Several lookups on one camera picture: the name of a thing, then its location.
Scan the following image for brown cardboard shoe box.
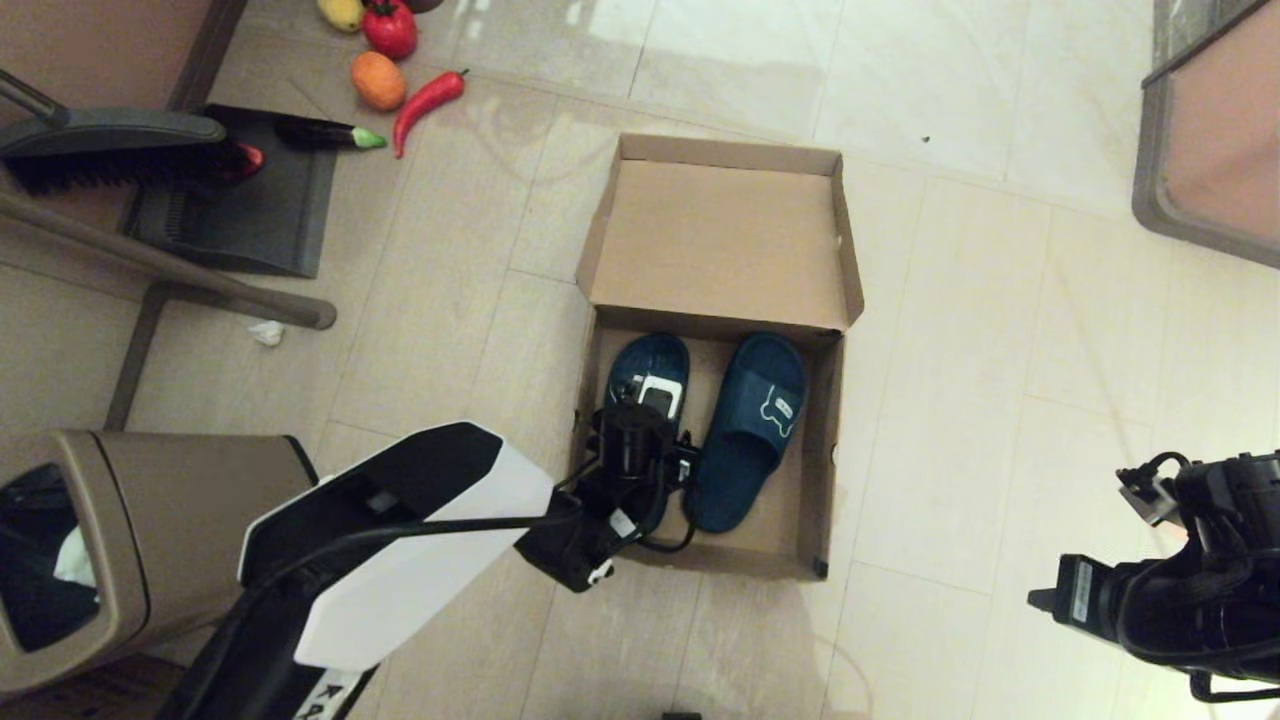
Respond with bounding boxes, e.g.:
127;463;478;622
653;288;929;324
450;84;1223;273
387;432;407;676
570;133;866;582

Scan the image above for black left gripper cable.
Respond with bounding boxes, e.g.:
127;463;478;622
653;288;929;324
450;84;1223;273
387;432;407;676
640;495;698;555

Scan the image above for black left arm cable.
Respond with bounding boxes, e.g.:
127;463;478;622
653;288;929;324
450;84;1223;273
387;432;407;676
195;508;586;720

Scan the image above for brown table grey rim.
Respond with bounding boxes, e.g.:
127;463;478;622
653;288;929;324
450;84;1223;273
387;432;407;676
1130;0;1280;271

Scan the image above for brown table grey legs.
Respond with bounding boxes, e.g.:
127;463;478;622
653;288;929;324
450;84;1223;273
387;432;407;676
0;0;251;433

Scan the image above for brown metal pole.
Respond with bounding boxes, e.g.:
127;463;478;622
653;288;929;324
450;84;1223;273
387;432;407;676
0;190;338;332

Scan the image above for orange toy fruit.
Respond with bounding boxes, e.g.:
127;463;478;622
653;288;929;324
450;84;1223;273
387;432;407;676
350;50;408;112

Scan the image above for red toy tomato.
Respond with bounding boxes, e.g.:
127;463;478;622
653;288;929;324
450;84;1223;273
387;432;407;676
362;0;419;61

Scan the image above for black broom brush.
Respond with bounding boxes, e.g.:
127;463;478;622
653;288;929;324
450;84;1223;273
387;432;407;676
0;70;246;196

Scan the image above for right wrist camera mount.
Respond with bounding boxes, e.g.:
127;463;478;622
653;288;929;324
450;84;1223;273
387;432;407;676
1117;452;1280;561

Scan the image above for black trash bag liner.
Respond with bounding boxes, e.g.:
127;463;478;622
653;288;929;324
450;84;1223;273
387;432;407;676
0;465;101;656

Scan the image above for dark purple toy eggplant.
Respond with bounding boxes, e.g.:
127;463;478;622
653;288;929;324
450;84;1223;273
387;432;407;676
275;117;389;152

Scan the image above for white paper waste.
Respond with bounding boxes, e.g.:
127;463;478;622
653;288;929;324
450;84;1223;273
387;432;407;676
52;527;98;589

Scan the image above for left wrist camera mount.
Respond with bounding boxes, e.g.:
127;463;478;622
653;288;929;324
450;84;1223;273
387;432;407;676
595;372;691;471

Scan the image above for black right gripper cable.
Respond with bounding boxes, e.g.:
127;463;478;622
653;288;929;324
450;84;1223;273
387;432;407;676
1113;560;1280;703

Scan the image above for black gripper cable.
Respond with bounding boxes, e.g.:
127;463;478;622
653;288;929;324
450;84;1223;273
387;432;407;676
1113;560;1280;703
640;495;698;555

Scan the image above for red toy chili pepper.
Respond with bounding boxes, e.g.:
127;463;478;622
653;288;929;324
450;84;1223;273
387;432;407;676
392;68;469;160

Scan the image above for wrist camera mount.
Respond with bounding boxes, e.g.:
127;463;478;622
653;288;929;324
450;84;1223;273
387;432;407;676
595;372;691;471
1117;452;1280;561

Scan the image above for dark teal rubber slipper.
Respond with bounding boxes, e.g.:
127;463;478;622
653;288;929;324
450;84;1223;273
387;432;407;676
598;333;692;536
683;332;809;535

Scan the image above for dark grey dustpan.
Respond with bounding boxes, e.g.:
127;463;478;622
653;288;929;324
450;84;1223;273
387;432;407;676
122;103;339;281

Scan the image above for brown plastic trash bin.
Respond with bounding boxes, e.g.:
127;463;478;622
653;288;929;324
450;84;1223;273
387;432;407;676
0;432;319;698

